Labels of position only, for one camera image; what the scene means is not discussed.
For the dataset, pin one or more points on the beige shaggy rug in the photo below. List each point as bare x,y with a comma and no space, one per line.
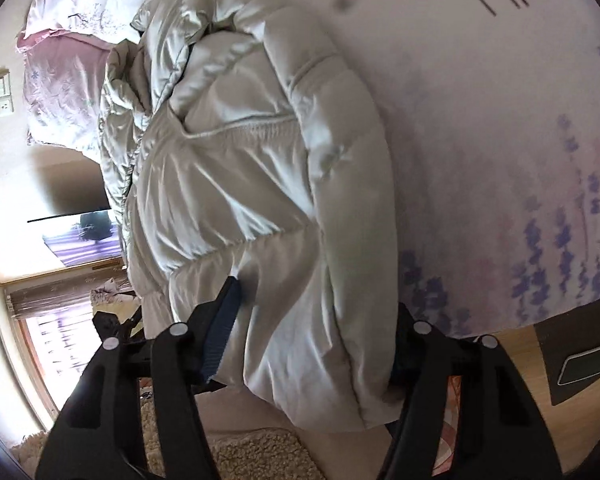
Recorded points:
260,455

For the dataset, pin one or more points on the wooden framed window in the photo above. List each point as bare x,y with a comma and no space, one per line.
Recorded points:
55,350

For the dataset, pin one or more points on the dark wooden stool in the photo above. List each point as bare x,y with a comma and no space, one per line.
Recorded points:
545,360

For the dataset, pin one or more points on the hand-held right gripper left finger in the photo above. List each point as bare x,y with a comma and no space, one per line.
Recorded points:
225,325

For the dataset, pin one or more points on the black television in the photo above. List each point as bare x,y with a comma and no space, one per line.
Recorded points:
80,240

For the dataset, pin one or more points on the white down jacket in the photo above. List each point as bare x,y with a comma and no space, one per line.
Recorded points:
240,170

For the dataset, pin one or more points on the white wall switch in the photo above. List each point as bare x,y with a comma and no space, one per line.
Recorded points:
0,85

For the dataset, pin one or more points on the floral bed sheet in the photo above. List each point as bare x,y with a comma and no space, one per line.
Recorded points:
480,135

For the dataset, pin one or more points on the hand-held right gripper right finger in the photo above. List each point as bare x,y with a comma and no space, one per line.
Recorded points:
415,355

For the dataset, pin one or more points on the white wall outlet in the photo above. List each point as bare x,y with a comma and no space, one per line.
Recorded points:
3,109

